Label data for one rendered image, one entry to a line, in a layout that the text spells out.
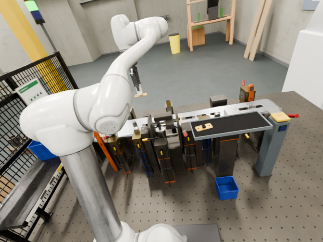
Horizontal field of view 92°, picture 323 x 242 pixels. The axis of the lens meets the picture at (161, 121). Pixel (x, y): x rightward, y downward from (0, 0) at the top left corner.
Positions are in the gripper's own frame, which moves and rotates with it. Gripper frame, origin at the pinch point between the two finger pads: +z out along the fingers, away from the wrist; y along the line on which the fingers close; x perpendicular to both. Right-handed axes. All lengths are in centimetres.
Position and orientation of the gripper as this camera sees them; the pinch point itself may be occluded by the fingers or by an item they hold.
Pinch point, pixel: (139, 90)
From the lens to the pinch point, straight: 105.9
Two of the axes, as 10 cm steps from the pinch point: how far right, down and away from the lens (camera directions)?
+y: 0.2, -5.9, 8.1
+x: -9.8, 1.4, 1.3
